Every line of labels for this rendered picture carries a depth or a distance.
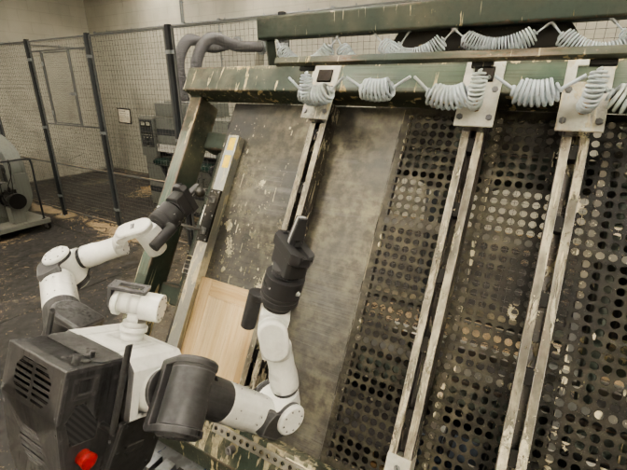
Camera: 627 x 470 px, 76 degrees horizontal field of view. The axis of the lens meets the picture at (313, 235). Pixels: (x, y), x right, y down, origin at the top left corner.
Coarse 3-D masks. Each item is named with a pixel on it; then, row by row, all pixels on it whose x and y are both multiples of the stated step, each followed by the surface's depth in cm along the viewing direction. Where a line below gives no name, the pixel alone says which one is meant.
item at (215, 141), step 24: (216, 144) 166; (432, 168) 124; (552, 168) 110; (624, 216) 102; (192, 240) 163; (600, 264) 102; (168, 288) 161; (600, 312) 100; (600, 336) 99; (360, 360) 121; (408, 360) 120; (576, 384) 102; (480, 408) 105; (504, 408) 103; (624, 432) 95
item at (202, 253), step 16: (240, 144) 153; (224, 176) 150; (224, 192) 150; (224, 208) 152; (208, 240) 147; (208, 256) 149; (192, 272) 147; (192, 288) 146; (192, 304) 146; (176, 320) 146; (176, 336) 144
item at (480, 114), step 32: (480, 64) 96; (480, 96) 101; (480, 128) 108; (480, 160) 111; (448, 192) 110; (448, 224) 108; (448, 256) 110; (448, 288) 105; (416, 352) 105; (416, 384) 106; (416, 416) 101; (416, 448) 103
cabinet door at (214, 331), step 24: (216, 288) 144; (240, 288) 139; (192, 312) 146; (216, 312) 142; (240, 312) 137; (192, 336) 144; (216, 336) 140; (240, 336) 135; (216, 360) 137; (240, 360) 133
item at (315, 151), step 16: (304, 80) 122; (336, 80) 130; (304, 96) 122; (304, 112) 132; (320, 112) 130; (336, 112) 137; (320, 128) 133; (320, 144) 131; (304, 160) 133; (320, 160) 133; (304, 176) 134; (320, 176) 135; (304, 192) 130; (288, 208) 131; (304, 208) 130; (288, 224) 130; (304, 240) 133; (256, 336) 126; (256, 352) 126; (256, 368) 124; (240, 384) 125; (256, 384) 123
